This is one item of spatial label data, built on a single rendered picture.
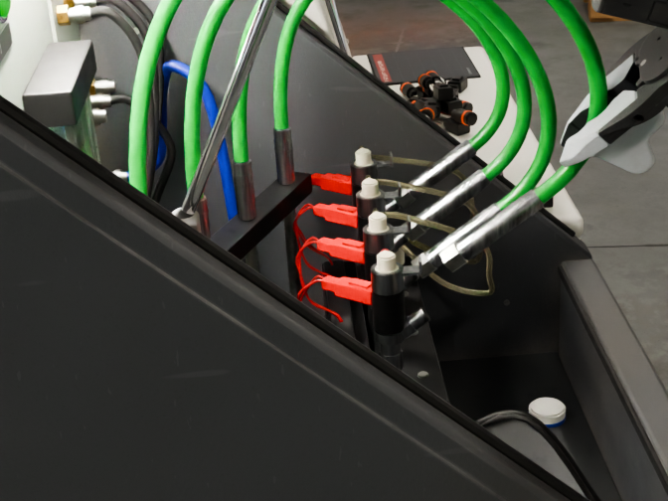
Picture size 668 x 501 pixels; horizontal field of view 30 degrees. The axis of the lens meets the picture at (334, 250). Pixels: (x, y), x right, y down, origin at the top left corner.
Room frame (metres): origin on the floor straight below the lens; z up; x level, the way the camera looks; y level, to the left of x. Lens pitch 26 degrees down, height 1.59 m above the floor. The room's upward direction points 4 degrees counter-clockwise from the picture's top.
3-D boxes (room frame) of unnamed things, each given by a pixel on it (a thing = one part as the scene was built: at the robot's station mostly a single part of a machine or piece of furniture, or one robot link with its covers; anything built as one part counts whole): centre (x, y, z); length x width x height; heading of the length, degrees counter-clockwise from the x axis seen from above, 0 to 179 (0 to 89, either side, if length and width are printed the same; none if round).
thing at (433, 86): (1.68, -0.17, 1.01); 0.23 x 0.11 x 0.06; 2
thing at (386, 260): (0.94, -0.04, 1.11); 0.02 x 0.02 x 0.03
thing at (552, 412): (1.12, -0.22, 0.84); 0.04 x 0.04 x 0.01
